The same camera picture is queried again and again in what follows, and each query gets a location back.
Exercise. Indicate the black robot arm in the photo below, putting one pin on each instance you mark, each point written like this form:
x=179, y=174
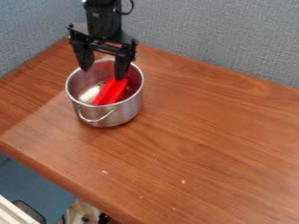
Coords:
x=106, y=4

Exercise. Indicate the black chair frame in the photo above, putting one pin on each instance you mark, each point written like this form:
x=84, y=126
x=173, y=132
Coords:
x=20, y=204

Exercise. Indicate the red plastic block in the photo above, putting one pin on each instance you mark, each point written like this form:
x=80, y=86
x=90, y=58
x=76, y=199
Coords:
x=110, y=92

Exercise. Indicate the metal pot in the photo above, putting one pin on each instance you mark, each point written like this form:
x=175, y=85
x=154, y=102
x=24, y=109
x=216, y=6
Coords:
x=82, y=86

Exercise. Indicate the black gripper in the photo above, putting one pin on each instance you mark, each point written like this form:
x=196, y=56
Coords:
x=101, y=35

